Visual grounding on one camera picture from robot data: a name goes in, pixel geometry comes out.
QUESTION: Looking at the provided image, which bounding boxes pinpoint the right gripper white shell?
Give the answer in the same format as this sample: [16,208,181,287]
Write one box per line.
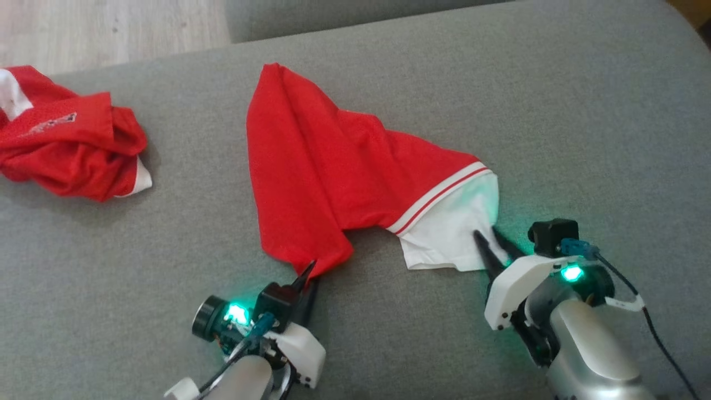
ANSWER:
[473,224,562,367]

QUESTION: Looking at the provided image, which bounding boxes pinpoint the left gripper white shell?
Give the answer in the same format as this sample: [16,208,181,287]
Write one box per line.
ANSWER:
[267,259,327,388]

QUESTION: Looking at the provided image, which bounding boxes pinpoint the red basketball jersey number 23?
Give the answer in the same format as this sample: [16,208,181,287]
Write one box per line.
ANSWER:
[246,63,500,278]

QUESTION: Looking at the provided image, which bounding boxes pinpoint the red shorts with white stripes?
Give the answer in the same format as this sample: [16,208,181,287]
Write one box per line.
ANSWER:
[0,65,153,202]

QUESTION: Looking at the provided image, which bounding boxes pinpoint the large grey sofa seat cushion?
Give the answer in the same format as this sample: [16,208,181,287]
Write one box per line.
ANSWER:
[0,0,711,400]

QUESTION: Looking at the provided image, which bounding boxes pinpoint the yellow sofa armrest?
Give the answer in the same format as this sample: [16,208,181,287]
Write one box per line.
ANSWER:
[665,0,711,51]

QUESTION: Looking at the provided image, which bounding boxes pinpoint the left arm cable blue plug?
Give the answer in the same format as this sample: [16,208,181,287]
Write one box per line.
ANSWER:
[197,312,277,394]

